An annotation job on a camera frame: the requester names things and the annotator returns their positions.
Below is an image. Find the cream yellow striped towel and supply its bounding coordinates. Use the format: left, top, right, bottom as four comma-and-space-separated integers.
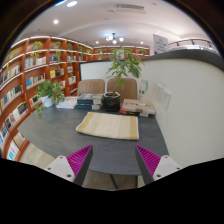
76, 112, 139, 140

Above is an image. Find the stack of dark books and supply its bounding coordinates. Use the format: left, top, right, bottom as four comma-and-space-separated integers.
76, 94, 103, 110

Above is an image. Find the white purple sign board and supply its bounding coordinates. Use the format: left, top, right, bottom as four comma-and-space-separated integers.
153, 34, 168, 54

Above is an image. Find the orange wooden bookshelf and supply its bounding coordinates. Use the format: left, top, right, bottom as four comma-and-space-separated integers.
0, 34, 151, 163

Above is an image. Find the left tan chair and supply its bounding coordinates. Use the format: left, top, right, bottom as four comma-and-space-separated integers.
77, 79, 105, 96

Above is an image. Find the ceiling lamp cluster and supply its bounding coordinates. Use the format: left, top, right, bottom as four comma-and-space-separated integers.
105, 33, 124, 44

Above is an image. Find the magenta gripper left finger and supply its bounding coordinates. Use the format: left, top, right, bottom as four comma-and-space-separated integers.
44, 144, 94, 187

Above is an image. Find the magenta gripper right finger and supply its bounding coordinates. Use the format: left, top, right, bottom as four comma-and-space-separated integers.
134, 144, 183, 186

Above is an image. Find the white book stack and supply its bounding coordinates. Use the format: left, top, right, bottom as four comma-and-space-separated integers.
56, 96, 77, 109

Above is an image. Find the tall plant in black pot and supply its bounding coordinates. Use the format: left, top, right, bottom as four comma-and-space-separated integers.
103, 47, 142, 112

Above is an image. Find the tan chair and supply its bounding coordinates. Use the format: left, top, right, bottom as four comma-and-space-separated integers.
107, 78, 137, 102
77, 79, 105, 96

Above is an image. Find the white wall switch panel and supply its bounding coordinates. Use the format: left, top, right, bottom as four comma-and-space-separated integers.
161, 89, 171, 109

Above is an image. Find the right tan chair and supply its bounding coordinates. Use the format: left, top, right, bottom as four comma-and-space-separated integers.
107, 78, 137, 102

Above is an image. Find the stack of red-white books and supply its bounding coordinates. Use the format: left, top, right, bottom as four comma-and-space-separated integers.
119, 99, 156, 117

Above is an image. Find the leafy plant in white pot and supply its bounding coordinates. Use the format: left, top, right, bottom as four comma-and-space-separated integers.
35, 79, 65, 115

